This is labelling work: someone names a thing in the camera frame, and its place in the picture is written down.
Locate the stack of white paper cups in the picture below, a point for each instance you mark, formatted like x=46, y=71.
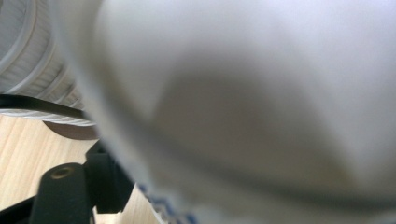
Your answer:
x=31, y=59

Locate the blue print paper cup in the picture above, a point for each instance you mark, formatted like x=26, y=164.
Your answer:
x=236, y=102

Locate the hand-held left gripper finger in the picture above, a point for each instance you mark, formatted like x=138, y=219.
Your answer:
x=109, y=183

